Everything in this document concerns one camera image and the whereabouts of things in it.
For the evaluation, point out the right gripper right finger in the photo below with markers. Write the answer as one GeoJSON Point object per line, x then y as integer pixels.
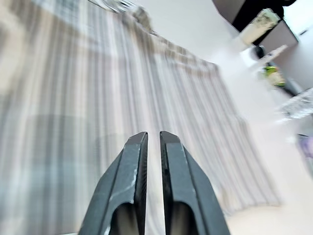
{"type": "Point", "coordinates": [181, 176]}

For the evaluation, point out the striped T-shirt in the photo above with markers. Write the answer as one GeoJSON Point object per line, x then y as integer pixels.
{"type": "Point", "coordinates": [85, 98]}

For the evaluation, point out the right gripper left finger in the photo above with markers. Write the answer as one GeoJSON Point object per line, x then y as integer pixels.
{"type": "Point", "coordinates": [127, 176]}

